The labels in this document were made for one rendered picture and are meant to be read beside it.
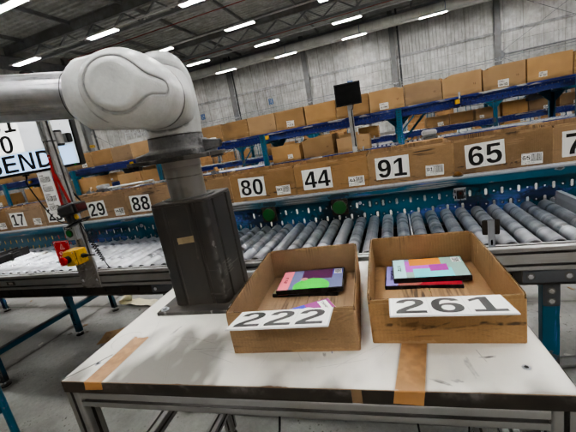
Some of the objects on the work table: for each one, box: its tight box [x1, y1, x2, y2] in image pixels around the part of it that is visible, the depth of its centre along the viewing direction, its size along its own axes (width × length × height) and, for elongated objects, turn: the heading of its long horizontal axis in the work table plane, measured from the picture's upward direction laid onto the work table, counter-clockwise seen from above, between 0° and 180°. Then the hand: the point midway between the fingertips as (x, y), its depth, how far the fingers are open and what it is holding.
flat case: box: [392, 255, 472, 284], centre depth 92 cm, size 14×19×2 cm
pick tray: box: [367, 231, 527, 344], centre depth 82 cm, size 28×38×10 cm
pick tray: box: [225, 243, 361, 353], centre depth 88 cm, size 28×38×10 cm
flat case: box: [276, 267, 345, 296], centre depth 98 cm, size 14×19×2 cm
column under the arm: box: [151, 188, 254, 316], centre depth 104 cm, size 26×26×33 cm
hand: (15, 252), depth 130 cm, fingers open, 5 cm apart
